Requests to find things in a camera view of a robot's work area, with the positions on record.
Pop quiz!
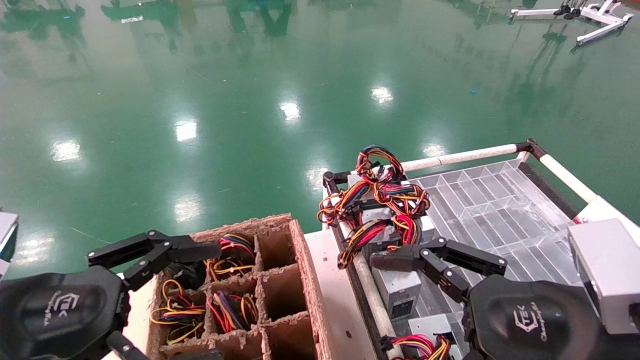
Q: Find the white grey box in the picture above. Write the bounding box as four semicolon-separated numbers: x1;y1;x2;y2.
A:
0;211;20;278

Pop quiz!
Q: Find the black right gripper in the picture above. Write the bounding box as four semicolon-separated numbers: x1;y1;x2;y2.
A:
462;280;608;360

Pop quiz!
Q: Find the brown cardboard divider box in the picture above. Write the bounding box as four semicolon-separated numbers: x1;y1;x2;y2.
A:
145;212;333;360

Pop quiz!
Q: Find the clear plastic divider tray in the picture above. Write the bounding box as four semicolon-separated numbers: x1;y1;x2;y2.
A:
407;157;601;360

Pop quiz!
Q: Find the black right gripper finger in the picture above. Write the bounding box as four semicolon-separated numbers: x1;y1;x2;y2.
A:
369;237;508;304

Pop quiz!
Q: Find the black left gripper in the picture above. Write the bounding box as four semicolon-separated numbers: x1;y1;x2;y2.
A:
0;230;223;360

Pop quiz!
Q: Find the white metal floor stand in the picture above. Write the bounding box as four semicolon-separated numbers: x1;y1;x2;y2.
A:
509;0;635;47

